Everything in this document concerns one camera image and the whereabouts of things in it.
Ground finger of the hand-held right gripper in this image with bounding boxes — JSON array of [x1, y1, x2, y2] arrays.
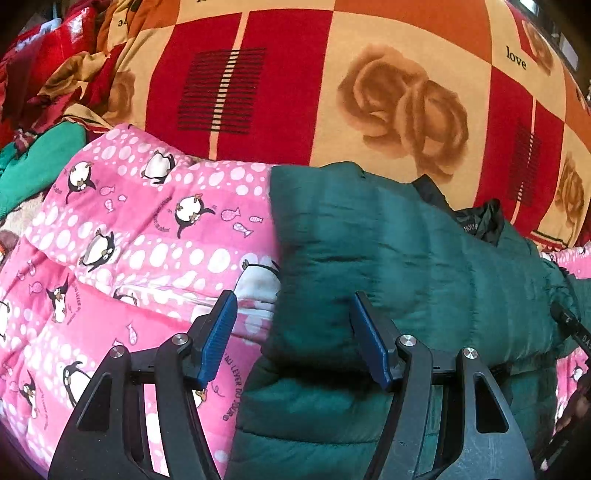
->
[[551, 301, 591, 360]]

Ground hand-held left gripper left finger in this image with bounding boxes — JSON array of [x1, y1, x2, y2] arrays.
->
[[48, 290, 238, 480]]

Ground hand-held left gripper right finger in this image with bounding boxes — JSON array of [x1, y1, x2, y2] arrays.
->
[[349, 291, 536, 480]]

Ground dark green puffer jacket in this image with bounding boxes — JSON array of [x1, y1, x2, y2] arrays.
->
[[224, 161, 580, 480]]

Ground pink penguin print quilt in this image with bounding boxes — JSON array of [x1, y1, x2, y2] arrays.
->
[[0, 122, 591, 480]]

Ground beige fuzzy cloth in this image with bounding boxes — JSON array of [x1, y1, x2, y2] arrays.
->
[[0, 196, 47, 259]]

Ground bright green cloth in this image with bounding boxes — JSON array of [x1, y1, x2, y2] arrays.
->
[[0, 122, 88, 222]]

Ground red orange rose print blanket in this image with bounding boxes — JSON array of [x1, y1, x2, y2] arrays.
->
[[28, 0, 591, 252]]

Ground window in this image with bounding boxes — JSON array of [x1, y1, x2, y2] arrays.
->
[[526, 0, 591, 102]]

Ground red patterned cloth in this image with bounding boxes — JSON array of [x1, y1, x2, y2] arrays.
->
[[0, 4, 100, 148]]

